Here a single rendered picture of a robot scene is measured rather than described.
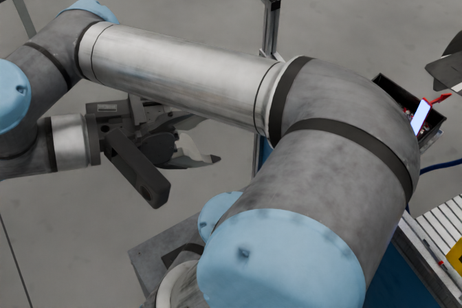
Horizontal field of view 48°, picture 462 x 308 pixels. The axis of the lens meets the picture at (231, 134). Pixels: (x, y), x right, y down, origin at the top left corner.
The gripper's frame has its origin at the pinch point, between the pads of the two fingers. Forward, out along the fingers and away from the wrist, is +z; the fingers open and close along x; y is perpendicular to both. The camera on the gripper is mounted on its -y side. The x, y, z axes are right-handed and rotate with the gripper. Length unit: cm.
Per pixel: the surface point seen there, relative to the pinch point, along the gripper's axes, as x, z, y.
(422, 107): 9.3, 42.0, 6.9
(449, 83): 10, 52, 12
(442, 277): 39, 50, -17
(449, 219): 109, 116, 20
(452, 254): 25, 44, -17
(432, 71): 12, 52, 18
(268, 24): 32, 32, 56
